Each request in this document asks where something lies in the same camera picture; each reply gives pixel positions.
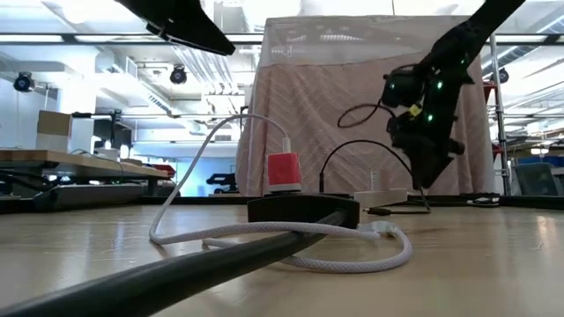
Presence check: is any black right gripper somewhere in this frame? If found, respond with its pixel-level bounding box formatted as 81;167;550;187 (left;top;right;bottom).
386;52;475;191

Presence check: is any thin black USB cable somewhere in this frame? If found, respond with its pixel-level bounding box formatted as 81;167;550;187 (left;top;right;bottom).
318;139;432;217

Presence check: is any black power strip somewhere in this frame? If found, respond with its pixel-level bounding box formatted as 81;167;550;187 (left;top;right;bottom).
246;193;361;231

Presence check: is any red white USB charger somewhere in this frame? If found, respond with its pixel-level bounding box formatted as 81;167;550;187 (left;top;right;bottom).
265;151;303;195

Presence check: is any white braided USB cable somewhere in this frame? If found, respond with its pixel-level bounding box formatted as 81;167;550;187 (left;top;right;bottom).
148;113;414;275

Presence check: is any thick black power cord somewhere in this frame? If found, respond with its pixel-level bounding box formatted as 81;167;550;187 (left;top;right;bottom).
0;210;349;317

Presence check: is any white power strip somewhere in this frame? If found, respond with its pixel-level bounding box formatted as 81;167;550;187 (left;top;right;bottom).
353;188;409;210

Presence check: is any grey mesh office chair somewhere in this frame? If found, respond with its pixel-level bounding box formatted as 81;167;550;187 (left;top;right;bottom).
513;162;564;197

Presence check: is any blue plastic bin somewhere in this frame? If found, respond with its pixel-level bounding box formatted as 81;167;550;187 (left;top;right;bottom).
519;155;564;167

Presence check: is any pink chevron blanket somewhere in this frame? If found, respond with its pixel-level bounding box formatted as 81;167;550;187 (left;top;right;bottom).
234;15;500;197

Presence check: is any black caster base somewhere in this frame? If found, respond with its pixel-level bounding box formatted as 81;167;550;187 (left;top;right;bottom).
205;172;240;195

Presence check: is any cardboard box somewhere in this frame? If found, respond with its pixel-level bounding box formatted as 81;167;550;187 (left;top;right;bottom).
35;109;74;153

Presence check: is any wooden workbench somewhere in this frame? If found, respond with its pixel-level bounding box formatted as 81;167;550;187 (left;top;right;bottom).
0;148;172;198

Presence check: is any grey metal tray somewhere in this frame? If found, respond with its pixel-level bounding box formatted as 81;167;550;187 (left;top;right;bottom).
33;182;145;211

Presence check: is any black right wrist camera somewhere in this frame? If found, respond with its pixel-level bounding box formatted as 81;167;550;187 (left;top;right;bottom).
381;69;425;110

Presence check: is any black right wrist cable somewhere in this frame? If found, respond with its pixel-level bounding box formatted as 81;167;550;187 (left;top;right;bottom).
338;102;394;129

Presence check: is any black aluminium table frame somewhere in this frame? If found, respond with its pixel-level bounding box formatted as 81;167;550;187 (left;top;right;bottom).
0;193;564;216

